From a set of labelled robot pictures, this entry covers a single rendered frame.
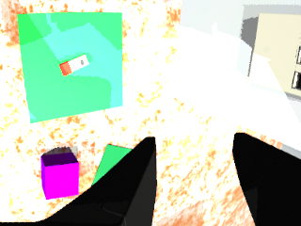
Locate grey panel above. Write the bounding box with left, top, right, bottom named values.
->
left=172, top=0, right=301, bottom=151

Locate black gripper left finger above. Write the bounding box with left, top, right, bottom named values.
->
left=0, top=136, right=158, bottom=226

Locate purple block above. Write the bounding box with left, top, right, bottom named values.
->
left=40, top=152, right=79, bottom=200

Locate green square patch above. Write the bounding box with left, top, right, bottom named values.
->
left=18, top=11, right=123, bottom=124

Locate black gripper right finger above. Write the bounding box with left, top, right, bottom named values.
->
left=232, top=132, right=301, bottom=226

